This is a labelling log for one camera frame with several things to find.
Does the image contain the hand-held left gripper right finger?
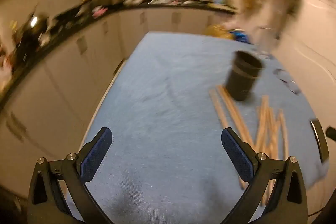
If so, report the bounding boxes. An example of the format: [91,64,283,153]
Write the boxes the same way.
[221,127,308,224]

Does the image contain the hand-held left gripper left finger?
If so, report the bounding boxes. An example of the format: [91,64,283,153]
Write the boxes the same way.
[28,127,113,224]

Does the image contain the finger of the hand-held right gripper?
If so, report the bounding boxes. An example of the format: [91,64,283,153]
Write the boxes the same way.
[310,118,330,165]

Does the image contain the pile of wooden chopsticks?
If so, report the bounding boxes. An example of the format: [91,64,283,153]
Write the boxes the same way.
[209,85,289,207]

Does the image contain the black plastic cup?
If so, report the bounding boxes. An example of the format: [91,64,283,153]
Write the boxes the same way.
[224,50,265,102]

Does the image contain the eyeglasses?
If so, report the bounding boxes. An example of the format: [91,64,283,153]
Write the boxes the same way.
[273,69,301,94]

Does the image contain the blue towel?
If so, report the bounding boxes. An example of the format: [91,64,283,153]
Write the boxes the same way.
[64,31,330,224]

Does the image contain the beige kitchen base cabinets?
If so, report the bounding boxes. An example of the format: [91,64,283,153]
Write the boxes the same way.
[0,7,231,161]

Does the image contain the blue plastic bag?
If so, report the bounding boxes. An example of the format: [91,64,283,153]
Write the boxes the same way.
[230,30,249,44]

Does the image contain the yellow plastic bag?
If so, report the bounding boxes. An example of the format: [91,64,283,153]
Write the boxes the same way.
[207,25,234,39]

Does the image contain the black kitchen countertop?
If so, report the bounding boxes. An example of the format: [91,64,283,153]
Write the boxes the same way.
[0,0,237,109]

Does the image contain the black frying pan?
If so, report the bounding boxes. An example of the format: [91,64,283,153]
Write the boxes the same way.
[16,13,51,42]

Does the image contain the pink cloth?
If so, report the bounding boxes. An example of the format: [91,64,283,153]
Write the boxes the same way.
[92,7,109,18]

